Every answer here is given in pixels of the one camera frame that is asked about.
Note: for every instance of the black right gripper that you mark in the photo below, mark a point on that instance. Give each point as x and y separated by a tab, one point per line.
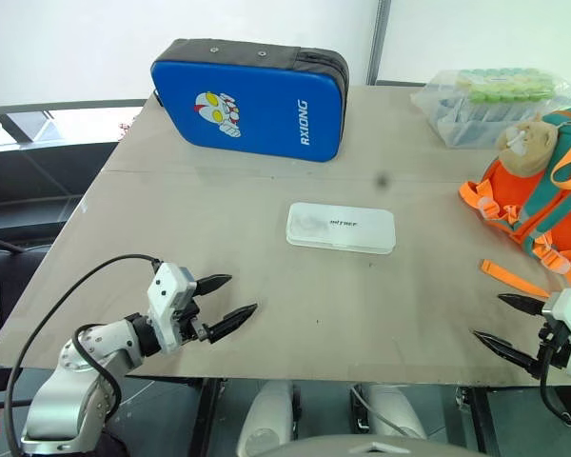
559	352

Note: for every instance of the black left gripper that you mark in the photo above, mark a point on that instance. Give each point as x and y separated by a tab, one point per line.
190	328

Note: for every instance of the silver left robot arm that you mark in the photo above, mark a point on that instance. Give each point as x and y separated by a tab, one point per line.
62	390

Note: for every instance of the white plastic box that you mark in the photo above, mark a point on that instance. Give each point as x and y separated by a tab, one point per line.
340	228

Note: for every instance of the orange and teal backpack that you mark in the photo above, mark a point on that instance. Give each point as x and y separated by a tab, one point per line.
514	185

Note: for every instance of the blue Ultraman pencil case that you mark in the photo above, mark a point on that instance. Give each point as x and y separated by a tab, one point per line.
266	109

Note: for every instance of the silver right robot leg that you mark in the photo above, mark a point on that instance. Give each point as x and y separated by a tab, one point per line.
390	409

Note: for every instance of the brown plush toy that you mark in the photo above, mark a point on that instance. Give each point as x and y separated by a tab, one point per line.
528	147

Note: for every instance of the grey robot torso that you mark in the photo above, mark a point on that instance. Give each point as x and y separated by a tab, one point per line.
376	447

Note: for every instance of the clear bag of green-capped tubes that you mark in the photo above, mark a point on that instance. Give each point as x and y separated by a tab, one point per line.
476	114

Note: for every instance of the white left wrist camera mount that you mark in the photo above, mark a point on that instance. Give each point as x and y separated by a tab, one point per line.
166	304

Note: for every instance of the black table frame leg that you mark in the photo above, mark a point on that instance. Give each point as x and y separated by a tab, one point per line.
209	414
476	419

